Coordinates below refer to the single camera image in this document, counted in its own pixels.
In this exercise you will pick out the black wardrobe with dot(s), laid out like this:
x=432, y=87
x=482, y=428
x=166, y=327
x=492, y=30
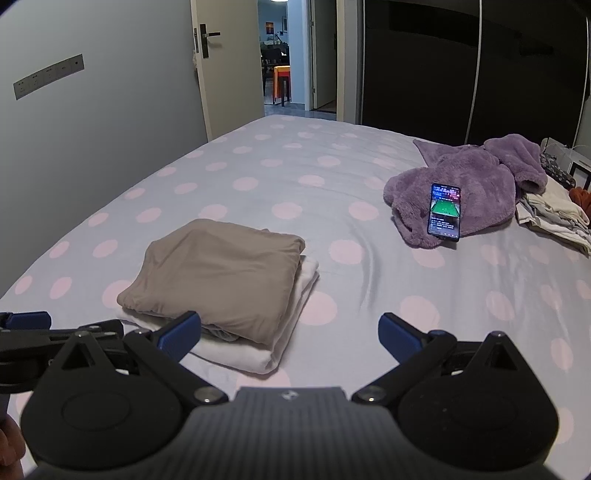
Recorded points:
x=415, y=69

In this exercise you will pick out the purple fleece garment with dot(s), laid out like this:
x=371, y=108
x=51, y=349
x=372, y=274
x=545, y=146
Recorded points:
x=480, y=184

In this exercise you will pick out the taupe shirt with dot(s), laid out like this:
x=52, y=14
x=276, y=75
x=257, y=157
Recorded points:
x=217, y=272

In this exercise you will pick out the dark patterned cloth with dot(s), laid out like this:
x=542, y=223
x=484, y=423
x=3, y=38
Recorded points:
x=556, y=173

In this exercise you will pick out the cream door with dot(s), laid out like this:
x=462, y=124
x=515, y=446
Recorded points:
x=235, y=69

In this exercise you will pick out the white folded cloth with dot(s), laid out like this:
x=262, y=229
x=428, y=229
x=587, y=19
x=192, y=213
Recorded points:
x=286, y=332

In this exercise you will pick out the wall switch panel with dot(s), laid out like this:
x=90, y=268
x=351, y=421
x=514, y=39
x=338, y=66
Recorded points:
x=48, y=76

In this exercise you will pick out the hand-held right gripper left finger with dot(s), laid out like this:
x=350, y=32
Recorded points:
x=178, y=334

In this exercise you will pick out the person's left hand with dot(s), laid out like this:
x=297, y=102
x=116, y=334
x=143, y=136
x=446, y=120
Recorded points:
x=9, y=447

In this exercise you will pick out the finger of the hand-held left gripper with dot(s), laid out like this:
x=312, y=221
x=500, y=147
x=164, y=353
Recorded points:
x=25, y=319

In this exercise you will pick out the grey folded cloth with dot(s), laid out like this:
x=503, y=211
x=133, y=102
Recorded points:
x=221, y=333

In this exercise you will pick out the hallway door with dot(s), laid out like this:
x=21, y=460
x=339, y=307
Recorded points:
x=325, y=55

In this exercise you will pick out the stack of folded clothes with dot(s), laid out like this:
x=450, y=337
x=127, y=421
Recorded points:
x=554, y=207

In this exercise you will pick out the orange stool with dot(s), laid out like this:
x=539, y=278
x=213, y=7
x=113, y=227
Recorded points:
x=281, y=76

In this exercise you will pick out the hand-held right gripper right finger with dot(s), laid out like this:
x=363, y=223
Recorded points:
x=399, y=334

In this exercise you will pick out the bedside table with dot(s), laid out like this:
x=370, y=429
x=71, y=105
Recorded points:
x=579, y=159

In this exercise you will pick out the smartphone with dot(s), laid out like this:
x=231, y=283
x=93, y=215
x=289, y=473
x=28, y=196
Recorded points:
x=444, y=212

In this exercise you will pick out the rust brown garment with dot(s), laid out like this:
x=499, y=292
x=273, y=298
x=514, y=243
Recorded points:
x=582, y=197

